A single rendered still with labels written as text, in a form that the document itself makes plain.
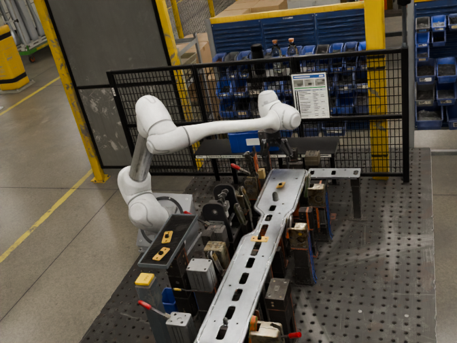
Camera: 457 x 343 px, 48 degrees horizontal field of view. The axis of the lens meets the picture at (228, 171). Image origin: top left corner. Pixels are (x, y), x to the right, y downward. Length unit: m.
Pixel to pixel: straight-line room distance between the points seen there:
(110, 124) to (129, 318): 2.87
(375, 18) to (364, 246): 1.23
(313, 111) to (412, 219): 0.85
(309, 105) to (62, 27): 2.71
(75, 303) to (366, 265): 2.26
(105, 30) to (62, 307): 2.38
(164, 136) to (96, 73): 2.78
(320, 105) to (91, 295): 2.21
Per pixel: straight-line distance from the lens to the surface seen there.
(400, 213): 3.08
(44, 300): 4.26
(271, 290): 2.13
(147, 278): 2.14
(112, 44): 4.85
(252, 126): 2.41
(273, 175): 2.94
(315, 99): 3.14
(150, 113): 2.42
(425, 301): 2.54
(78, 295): 4.16
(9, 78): 9.94
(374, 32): 3.01
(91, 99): 5.22
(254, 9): 7.10
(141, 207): 2.77
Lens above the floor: 2.46
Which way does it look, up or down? 28 degrees down
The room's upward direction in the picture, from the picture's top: 12 degrees counter-clockwise
